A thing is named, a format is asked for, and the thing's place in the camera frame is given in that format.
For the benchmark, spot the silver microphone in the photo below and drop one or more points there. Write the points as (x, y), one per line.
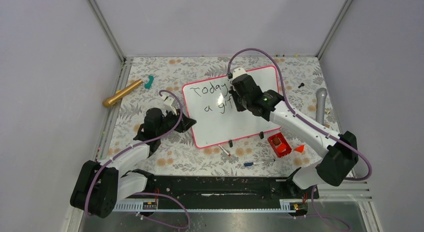
(321, 95)

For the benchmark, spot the pink framed whiteboard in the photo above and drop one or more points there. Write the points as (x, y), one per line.
(211, 105)

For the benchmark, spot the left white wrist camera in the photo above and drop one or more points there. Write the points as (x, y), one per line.
(170, 104)

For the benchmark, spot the gold microphone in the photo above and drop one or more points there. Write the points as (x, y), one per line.
(110, 101)

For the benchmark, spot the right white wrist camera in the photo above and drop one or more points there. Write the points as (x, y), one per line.
(235, 72)

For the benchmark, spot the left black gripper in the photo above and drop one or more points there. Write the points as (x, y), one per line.
(182, 127)

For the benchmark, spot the blue cap marker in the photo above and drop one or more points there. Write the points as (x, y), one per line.
(248, 164)

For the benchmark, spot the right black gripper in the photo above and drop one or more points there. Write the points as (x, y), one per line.
(234, 94)

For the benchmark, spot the red prism block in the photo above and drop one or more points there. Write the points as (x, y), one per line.
(300, 149)

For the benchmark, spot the brown block in box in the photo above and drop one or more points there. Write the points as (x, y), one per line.
(276, 142)

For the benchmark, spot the red cap marker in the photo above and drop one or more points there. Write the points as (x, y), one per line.
(224, 150)

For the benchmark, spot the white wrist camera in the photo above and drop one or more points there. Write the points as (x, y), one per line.
(235, 72)
(170, 104)

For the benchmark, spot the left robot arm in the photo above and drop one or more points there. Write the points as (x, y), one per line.
(101, 184)

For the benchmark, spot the red plastic box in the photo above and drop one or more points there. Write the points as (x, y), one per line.
(283, 149)

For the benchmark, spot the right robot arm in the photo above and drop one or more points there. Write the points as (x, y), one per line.
(335, 150)

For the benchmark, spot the teal plastic piece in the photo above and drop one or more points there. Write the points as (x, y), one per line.
(149, 83)

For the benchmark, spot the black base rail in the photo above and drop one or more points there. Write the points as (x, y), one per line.
(209, 192)

